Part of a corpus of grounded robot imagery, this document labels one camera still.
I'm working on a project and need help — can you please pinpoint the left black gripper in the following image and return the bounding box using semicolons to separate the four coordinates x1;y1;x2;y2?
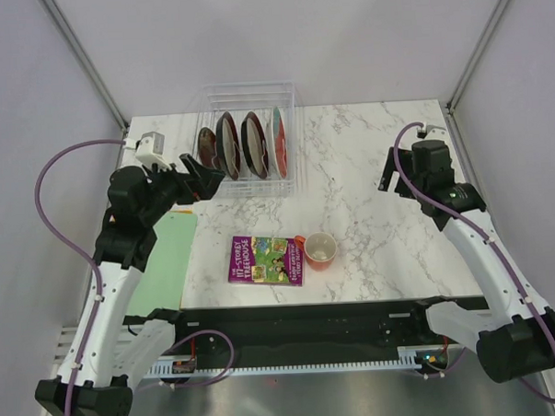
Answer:
137;152;226;225

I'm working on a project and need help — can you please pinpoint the small red floral plate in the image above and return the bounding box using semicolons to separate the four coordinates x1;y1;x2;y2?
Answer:
197;127;220;169

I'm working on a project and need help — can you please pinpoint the dark rimmed cream plate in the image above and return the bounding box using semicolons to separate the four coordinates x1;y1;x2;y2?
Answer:
241;111;270;180
215;111;241;180

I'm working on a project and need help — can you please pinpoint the teal and red floral plate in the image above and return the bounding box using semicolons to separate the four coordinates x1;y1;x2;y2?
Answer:
270;107;288;179

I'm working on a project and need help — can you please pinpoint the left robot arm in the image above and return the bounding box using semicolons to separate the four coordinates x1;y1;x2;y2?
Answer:
34;154;225;416

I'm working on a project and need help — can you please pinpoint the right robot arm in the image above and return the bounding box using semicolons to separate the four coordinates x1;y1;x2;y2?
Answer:
379;139;555;383

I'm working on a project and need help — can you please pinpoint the purple treehouse book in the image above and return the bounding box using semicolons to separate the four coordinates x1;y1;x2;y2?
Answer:
228;236;305;287

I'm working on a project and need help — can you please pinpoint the orange mug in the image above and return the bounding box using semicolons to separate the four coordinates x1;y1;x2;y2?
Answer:
294;232;338;272

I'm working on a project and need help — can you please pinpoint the green folder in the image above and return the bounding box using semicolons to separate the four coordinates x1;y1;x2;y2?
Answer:
126;211;197;317

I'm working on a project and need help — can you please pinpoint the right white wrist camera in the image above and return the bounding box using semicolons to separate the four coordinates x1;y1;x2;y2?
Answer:
416;123;447;140

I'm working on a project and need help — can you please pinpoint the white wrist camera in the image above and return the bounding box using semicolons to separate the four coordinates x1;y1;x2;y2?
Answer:
416;123;447;140
123;132;171;172

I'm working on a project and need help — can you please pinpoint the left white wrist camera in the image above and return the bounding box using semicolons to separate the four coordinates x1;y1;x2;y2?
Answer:
123;132;171;172

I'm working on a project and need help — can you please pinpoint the white wire dish rack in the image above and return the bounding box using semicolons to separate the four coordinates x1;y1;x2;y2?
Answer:
192;80;297;198

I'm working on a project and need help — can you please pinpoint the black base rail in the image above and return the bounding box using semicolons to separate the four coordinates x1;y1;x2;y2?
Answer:
124;294;492;375

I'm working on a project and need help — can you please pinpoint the white slotted cable duct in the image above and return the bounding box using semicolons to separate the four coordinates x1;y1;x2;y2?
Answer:
144;344;458;381

